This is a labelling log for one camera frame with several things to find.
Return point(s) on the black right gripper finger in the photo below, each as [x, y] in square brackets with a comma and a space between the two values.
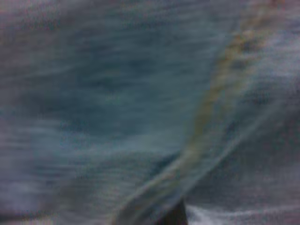
[175, 214]

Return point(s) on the blue denim shorts basketball print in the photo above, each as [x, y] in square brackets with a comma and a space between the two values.
[117, 105]

